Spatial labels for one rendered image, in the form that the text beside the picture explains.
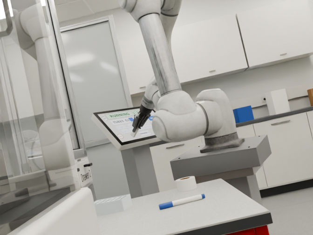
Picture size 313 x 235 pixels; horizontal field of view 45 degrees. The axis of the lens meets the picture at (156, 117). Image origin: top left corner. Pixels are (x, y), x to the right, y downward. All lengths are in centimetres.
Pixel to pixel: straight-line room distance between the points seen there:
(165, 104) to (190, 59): 326
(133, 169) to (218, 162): 96
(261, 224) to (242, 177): 84
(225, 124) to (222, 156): 18
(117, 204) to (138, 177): 123
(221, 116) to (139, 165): 92
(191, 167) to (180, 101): 29
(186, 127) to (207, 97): 19
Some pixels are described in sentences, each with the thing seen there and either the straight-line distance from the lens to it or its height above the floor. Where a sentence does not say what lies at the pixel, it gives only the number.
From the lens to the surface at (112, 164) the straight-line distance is 324.
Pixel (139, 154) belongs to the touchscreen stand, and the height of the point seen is 88.
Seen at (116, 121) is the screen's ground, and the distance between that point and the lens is 243.
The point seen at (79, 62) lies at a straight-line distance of 334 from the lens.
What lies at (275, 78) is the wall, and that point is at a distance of 535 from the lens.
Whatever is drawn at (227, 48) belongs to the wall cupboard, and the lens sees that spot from 494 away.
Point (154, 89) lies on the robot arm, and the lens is 212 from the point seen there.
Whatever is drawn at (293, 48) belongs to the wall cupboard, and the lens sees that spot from 509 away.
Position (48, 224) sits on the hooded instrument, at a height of 90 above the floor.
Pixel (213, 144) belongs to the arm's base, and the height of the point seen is 88.
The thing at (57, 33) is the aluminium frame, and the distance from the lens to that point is 216.
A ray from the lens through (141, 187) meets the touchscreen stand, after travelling 248.
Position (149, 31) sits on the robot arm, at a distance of 174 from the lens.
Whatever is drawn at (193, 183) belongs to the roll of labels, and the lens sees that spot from 136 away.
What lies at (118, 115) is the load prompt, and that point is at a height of 115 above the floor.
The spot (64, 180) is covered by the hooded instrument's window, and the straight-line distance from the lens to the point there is 63.
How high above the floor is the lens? 97
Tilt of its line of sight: 3 degrees up
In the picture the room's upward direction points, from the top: 13 degrees counter-clockwise
